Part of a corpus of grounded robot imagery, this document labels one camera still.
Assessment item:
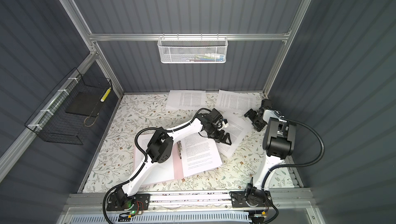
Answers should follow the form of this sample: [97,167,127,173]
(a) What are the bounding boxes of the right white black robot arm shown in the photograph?
[244,99,297,206]

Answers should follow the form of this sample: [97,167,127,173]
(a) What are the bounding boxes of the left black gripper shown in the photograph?
[206,124,232,144]

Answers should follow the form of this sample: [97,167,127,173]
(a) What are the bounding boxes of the black wire basket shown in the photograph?
[25,70,112,145]

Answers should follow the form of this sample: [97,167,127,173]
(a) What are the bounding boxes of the pink paper folder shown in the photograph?
[132,131,223,186]

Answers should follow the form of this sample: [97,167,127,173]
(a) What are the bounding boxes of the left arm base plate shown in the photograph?
[106,193,151,212]

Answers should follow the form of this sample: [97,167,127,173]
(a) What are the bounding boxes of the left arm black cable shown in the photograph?
[103,107,214,224]

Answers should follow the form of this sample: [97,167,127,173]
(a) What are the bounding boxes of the black flat pad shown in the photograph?
[65,92,104,117]

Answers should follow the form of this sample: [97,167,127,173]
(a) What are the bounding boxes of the aluminium front rail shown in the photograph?
[61,188,317,215]

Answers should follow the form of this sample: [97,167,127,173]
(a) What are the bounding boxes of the printed sheet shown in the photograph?
[134,134,175,186]
[166,91,207,110]
[215,90,259,114]
[180,134,222,177]
[216,112,252,158]

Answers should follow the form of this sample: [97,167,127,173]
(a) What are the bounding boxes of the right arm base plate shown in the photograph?
[230,190,272,208]

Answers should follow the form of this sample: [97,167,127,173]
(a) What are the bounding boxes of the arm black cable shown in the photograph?
[103,107,214,224]
[261,117,325,224]

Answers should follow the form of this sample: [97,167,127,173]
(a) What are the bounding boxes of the markers in white basket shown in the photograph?
[180,53,226,63]

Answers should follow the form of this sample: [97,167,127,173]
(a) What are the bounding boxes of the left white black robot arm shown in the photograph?
[107,108,232,209]

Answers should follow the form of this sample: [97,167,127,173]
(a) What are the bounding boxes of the metal folder clip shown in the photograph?
[176,140,183,159]

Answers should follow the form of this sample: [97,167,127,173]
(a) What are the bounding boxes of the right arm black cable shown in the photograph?
[261,117,325,224]

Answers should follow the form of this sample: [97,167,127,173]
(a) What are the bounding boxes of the yellow marker pen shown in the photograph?
[100,87,111,102]

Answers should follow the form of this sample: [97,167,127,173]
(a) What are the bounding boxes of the white wire mesh basket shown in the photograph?
[157,37,229,64]

